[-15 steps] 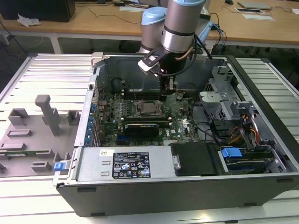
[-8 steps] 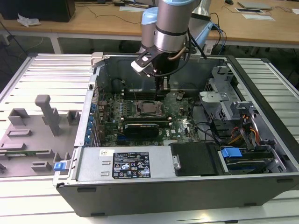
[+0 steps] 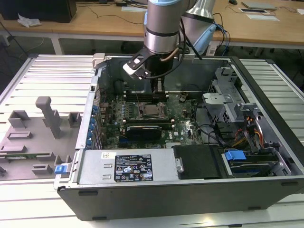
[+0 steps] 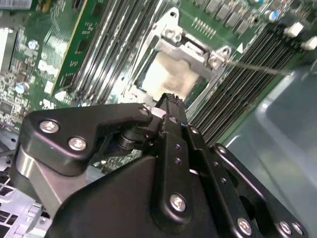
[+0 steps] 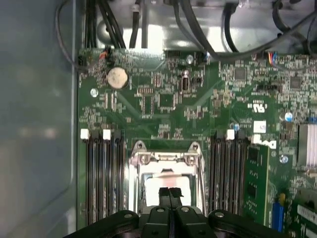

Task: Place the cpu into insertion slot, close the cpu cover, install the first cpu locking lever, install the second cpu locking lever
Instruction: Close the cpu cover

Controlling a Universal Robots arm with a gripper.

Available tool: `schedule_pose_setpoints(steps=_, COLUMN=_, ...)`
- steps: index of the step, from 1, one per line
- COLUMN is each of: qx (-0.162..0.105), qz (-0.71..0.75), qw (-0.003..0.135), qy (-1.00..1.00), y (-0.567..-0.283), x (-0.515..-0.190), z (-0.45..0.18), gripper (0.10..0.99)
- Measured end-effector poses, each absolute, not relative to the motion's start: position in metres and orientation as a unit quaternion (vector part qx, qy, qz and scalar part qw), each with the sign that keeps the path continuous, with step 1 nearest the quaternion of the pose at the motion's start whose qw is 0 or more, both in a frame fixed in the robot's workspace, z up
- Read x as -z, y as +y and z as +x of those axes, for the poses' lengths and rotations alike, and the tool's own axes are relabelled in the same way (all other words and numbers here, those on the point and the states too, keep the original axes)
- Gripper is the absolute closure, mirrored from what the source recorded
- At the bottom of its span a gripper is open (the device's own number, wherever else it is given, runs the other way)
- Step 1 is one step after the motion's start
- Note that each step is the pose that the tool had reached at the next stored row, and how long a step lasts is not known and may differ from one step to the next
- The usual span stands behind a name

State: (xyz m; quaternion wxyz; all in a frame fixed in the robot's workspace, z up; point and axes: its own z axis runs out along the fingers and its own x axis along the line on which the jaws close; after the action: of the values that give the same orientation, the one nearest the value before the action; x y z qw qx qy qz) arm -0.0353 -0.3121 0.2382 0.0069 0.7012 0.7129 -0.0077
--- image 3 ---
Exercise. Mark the silver power supply unit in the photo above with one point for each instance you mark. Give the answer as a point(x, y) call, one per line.
point(95, 166)

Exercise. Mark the crumpled white paper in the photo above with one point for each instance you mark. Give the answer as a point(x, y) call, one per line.
point(28, 21)

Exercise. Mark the beige case latch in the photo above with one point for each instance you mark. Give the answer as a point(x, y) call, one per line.
point(98, 60)

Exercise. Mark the silver drive cage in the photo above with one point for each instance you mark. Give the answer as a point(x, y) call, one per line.
point(218, 99)

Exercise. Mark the black box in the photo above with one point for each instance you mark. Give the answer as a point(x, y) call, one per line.
point(35, 9)

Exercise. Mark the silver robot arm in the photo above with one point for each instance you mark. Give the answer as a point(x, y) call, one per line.
point(161, 28)

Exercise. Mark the black plastic shroud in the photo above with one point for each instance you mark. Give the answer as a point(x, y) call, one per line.
point(197, 161)

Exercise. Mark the blue expansion slot clip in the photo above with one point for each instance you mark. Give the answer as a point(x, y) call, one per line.
point(92, 122)
point(88, 142)
point(95, 110)
point(90, 132)

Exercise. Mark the metal CPU socket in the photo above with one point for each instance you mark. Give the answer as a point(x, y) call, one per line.
point(162, 109)

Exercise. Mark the blue disk carrier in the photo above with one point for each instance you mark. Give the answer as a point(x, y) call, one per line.
point(235, 155)

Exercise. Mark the white strip with dark window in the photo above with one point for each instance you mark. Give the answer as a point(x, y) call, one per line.
point(253, 10)

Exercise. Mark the flat gray laptop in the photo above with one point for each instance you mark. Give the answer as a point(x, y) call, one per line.
point(259, 4)

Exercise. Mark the gray plastic bracket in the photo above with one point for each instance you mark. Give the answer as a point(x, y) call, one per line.
point(247, 108)

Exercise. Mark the blue plastic latch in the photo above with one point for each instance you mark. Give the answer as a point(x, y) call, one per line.
point(59, 169)

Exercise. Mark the black graphics card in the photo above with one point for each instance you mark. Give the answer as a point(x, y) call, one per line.
point(142, 133)

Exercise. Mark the dark hard disk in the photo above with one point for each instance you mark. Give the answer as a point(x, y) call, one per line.
point(251, 166)

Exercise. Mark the white tag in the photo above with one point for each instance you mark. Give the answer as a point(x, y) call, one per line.
point(212, 50)

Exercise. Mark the gray parts rack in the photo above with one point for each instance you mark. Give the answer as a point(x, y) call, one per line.
point(35, 142)

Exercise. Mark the black power adapter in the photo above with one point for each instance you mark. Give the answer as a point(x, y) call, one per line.
point(121, 4)

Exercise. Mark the dark computer mouse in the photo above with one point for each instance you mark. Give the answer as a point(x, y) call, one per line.
point(232, 1)

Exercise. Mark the black open PC case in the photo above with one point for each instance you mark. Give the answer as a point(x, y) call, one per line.
point(166, 202)

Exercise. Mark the black RAM slot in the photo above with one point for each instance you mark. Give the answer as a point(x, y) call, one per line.
point(147, 119)
point(140, 92)
point(140, 95)
point(140, 100)
point(147, 123)

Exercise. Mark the wooden desk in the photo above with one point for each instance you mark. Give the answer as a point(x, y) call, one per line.
point(95, 23)

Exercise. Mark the green RAM stick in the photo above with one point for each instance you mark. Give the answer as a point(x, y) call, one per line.
point(23, 156)

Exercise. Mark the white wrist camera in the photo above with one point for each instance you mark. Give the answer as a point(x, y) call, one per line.
point(133, 67)

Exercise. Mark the white paper sheet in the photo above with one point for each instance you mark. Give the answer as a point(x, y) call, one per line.
point(133, 8)

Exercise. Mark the white paper strip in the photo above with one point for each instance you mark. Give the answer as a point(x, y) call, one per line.
point(262, 17)

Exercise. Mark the green motherboard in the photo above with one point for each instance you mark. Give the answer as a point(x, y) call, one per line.
point(183, 126)

